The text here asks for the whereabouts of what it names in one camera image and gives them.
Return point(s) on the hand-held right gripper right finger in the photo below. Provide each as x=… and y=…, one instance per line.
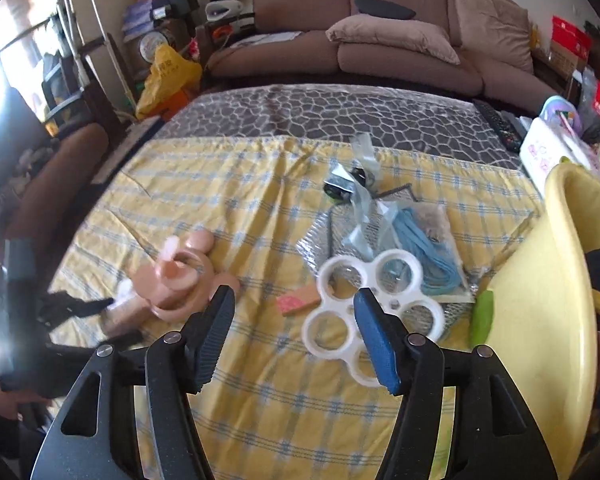
x=377, y=345

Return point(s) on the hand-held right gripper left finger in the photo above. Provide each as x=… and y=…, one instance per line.
x=215, y=340

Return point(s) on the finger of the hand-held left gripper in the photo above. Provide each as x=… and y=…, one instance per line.
x=122, y=337
x=75, y=305

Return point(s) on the pink mouse-ear handheld fan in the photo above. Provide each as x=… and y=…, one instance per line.
x=180, y=280

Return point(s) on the small pink orange box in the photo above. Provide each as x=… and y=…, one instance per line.
x=297, y=302

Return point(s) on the silver mesh pouch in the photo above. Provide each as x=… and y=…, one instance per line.
x=320, y=240

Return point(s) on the yellow plastic basket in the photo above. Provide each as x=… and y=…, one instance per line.
x=545, y=280

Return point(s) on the green basket lid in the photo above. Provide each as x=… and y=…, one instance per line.
x=482, y=317

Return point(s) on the clear plastic strip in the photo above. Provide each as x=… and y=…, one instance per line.
x=362, y=210

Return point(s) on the yellow plaid cloth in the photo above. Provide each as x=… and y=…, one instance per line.
x=230, y=200

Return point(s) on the brown chair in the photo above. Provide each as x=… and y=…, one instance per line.
x=65, y=160

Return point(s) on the black toy car in bag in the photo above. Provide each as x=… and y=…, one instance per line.
x=337, y=187

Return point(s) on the grey patterned table cover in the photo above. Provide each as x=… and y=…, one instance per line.
x=330, y=110

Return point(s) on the yellow plastic bag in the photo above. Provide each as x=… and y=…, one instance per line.
x=167, y=75

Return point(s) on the black remote control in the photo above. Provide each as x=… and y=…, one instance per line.
x=512, y=132
x=487, y=115

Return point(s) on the white tissue box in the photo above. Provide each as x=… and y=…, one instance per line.
x=540, y=145

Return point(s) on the round tin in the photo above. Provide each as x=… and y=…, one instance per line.
x=152, y=45

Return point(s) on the purple container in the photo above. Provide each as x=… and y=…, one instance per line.
x=555, y=107

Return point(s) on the stack of blue boxes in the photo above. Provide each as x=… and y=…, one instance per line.
x=140, y=12

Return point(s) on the papers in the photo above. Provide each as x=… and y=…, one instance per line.
x=270, y=39

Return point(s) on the small pink pillow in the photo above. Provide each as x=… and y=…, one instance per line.
x=395, y=35

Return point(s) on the white tabletop device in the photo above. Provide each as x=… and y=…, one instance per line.
x=225, y=8

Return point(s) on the black flat cushion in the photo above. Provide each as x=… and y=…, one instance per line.
x=385, y=7

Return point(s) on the brown cardboard box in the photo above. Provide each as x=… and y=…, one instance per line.
x=565, y=62

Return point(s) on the large pink pillow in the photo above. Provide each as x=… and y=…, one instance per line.
x=490, y=20

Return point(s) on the red cardboard box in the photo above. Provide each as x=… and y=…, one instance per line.
x=570, y=32

